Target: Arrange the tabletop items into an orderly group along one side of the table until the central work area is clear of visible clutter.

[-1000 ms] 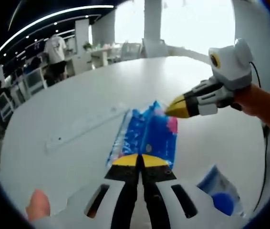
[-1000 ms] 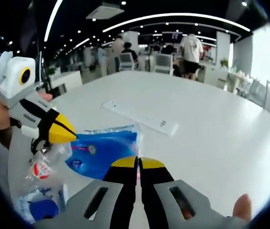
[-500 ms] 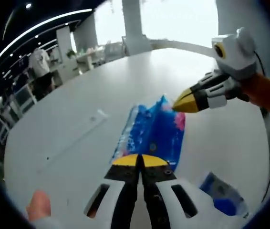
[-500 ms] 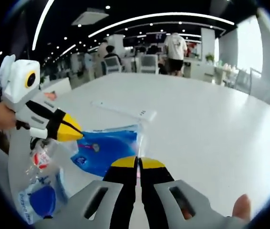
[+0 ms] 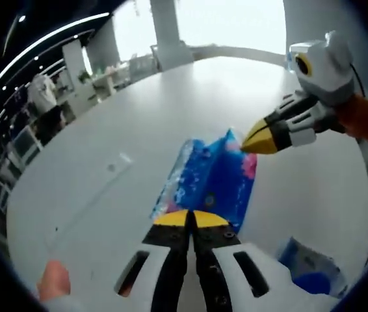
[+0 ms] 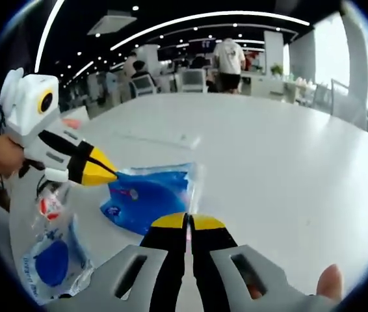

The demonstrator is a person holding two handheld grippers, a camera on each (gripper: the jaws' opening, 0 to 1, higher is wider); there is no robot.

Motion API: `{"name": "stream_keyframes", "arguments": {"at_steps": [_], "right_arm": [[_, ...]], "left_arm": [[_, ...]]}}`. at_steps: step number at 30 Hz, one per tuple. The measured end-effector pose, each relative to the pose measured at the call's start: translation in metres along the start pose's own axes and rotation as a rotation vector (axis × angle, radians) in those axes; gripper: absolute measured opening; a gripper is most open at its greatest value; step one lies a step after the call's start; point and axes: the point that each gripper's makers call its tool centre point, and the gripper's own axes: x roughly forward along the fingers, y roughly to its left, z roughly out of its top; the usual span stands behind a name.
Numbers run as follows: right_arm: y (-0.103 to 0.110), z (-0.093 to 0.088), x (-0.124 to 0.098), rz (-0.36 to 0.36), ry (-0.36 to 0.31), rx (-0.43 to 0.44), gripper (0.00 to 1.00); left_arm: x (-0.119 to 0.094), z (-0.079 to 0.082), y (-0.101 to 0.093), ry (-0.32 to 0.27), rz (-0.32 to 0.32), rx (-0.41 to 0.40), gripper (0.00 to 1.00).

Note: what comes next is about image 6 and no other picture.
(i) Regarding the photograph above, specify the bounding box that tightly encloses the blue tissue packet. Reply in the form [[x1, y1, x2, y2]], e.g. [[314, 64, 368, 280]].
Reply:
[[99, 162, 201, 237]]

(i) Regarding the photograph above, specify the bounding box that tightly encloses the curved ceiling light strip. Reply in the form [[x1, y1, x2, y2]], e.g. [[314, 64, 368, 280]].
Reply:
[[110, 10, 311, 52]]

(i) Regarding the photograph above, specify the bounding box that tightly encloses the ceiling air conditioner vent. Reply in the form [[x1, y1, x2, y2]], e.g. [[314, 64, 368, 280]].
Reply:
[[87, 9, 138, 36]]

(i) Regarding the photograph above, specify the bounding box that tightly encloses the clear bag with blue disc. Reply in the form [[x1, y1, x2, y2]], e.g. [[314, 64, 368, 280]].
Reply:
[[20, 214, 96, 305]]

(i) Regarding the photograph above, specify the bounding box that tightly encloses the glass railing panel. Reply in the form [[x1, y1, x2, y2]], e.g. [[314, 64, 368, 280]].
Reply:
[[330, 77, 367, 127]]

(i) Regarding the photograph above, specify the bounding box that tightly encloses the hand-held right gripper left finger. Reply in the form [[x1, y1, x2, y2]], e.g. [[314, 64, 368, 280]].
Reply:
[[46, 213, 190, 312]]

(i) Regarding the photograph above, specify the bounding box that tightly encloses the white mesh office chair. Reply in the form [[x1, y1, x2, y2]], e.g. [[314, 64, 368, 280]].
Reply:
[[181, 68, 208, 94], [128, 76, 159, 98]]

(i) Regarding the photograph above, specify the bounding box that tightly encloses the orange red item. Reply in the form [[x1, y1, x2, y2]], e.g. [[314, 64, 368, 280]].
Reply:
[[62, 118, 83, 130]]

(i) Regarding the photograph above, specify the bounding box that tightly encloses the clear plastic bottle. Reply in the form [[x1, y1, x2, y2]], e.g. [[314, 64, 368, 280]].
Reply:
[[33, 181, 74, 235]]

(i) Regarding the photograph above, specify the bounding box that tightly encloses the person's right hand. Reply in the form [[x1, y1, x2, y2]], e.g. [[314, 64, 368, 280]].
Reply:
[[317, 263, 343, 298]]

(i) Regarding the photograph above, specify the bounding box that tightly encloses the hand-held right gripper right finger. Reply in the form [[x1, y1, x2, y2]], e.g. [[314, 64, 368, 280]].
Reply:
[[189, 214, 341, 312]]

